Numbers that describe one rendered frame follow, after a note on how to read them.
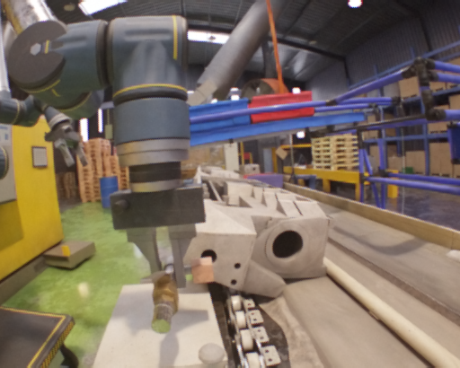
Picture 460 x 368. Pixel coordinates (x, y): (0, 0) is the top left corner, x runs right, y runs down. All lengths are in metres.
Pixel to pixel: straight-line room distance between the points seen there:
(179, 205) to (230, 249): 0.22
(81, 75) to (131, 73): 0.07
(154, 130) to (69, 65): 0.15
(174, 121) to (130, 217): 0.14
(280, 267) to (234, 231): 0.19
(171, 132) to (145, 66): 0.09
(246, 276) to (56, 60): 0.54
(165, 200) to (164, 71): 0.17
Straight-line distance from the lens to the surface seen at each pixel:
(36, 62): 0.37
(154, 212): 0.34
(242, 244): 0.53
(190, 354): 0.43
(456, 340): 0.57
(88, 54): 0.35
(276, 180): 2.41
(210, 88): 7.61
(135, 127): 0.31
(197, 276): 0.41
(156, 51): 0.34
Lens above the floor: 1.09
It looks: 6 degrees down
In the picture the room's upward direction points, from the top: 4 degrees counter-clockwise
